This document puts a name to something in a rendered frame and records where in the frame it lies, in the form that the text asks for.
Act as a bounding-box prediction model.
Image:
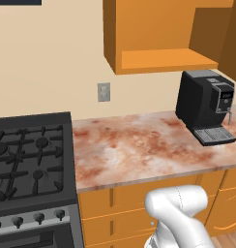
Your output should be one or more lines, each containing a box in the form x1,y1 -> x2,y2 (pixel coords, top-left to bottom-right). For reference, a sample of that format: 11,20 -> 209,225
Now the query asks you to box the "orange drawer cabinet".
205,167 -> 236,238

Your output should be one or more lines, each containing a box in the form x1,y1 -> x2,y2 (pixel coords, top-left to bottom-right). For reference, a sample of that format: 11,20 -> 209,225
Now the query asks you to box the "dark orange corner cabinet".
218,0 -> 236,85

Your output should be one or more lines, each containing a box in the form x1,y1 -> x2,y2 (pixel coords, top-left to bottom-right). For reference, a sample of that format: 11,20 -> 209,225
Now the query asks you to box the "black coffee machine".
175,69 -> 236,147

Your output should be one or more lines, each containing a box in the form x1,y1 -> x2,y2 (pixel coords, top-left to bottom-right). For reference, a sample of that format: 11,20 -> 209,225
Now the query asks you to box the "black gas stove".
0,110 -> 85,248

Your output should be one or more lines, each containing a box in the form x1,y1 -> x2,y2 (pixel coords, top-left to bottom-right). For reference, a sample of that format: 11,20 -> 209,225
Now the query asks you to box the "dark range hood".
0,0 -> 43,6

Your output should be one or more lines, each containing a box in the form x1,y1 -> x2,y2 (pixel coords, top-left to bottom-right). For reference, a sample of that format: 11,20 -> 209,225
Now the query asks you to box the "grey wall socket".
97,81 -> 111,104

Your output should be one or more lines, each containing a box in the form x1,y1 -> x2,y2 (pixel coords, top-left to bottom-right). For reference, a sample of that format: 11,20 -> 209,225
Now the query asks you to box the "orange wall cabinet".
103,0 -> 236,76

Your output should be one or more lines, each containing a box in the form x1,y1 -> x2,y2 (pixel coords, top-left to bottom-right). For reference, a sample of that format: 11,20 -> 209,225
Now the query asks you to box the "orange curved drawer handle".
221,220 -> 236,232

